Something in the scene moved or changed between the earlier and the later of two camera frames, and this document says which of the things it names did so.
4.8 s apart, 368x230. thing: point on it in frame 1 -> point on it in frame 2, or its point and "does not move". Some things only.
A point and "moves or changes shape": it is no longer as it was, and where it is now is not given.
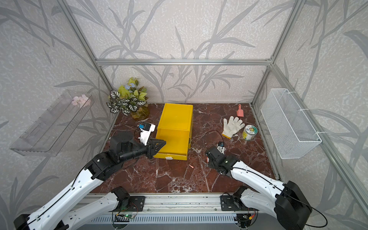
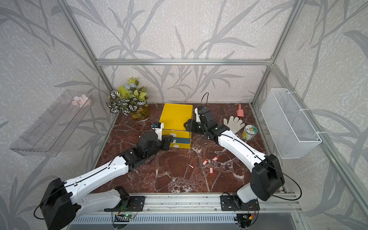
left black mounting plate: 132,203 does not move
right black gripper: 210,164 -> 190,125
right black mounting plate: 229,202 does not move
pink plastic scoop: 240,112 does not move
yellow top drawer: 178,142 moves or changes shape
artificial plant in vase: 131,98 does not move
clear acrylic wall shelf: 48,135 does not move
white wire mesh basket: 290,129 does not move
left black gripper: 151,146 -> 165,142
